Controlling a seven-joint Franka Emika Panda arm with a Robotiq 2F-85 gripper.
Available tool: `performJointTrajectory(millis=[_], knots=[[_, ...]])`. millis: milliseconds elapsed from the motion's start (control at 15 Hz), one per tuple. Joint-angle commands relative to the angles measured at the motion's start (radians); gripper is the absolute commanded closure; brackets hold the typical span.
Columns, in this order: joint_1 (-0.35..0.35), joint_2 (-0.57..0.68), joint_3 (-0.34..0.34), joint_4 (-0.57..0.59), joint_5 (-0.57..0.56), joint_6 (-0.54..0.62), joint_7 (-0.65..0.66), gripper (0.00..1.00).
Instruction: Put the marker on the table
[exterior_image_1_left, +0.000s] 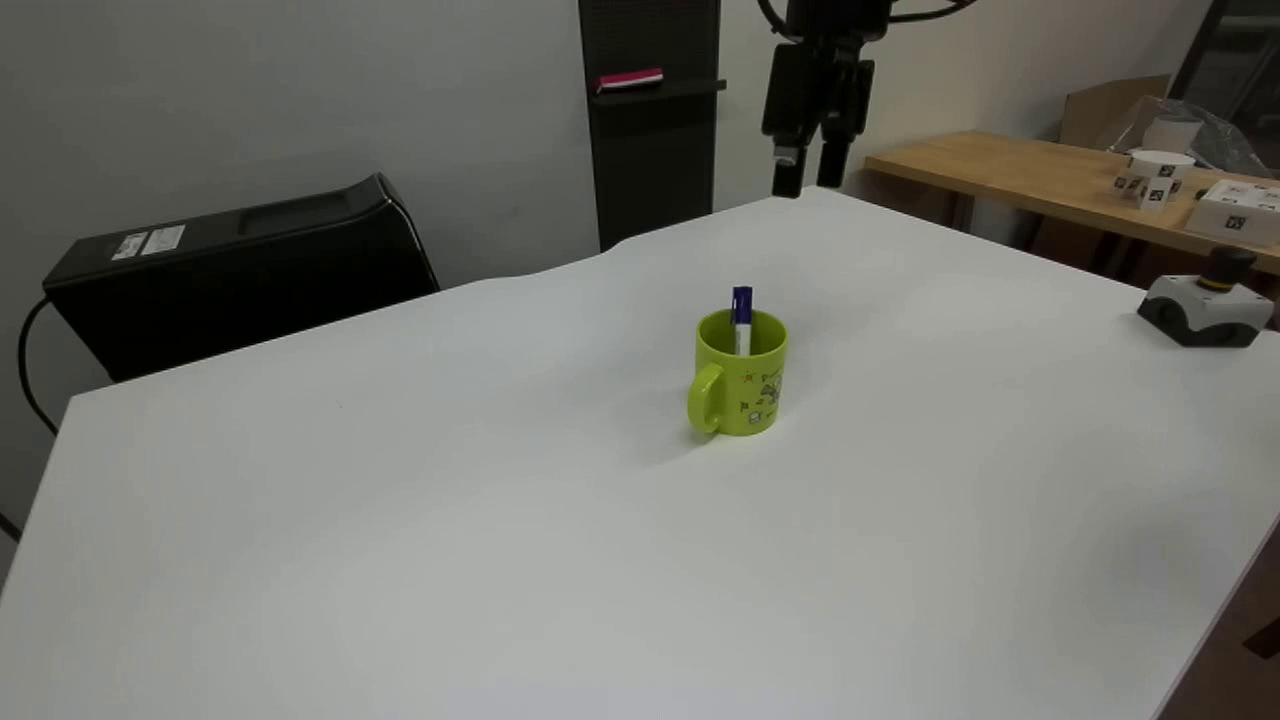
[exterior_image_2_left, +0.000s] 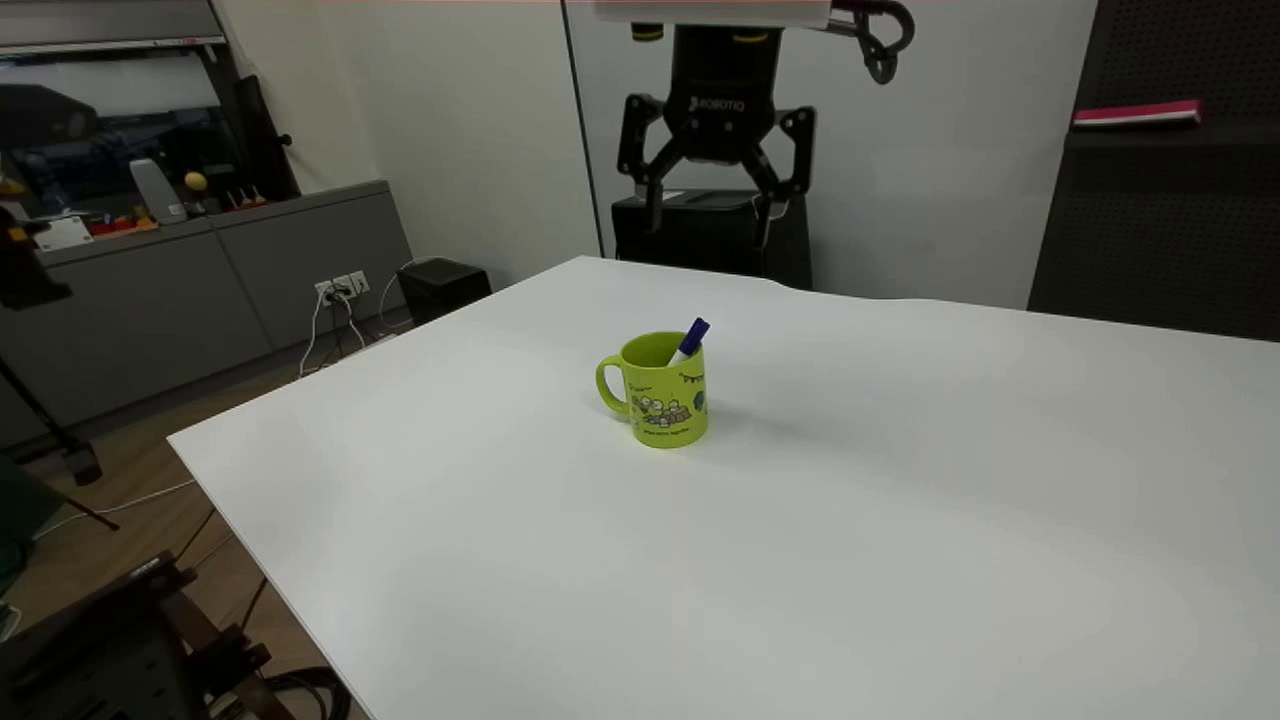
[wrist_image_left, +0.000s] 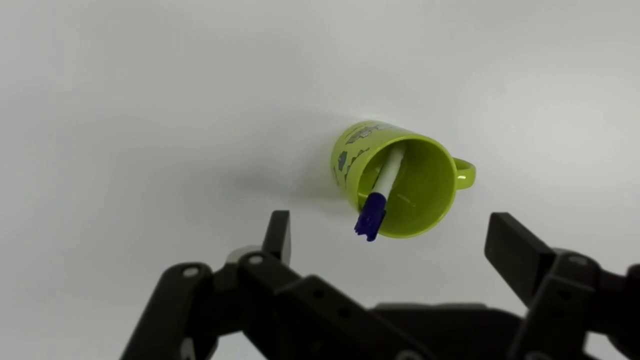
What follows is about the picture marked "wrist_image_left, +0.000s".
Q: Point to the lime green plastic mug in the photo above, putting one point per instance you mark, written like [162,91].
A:
[427,192]

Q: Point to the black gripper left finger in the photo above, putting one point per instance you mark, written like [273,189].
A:
[266,300]

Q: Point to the white marker blue cap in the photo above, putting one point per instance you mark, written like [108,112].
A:
[372,216]

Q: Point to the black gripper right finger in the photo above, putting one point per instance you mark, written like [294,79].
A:
[566,300]

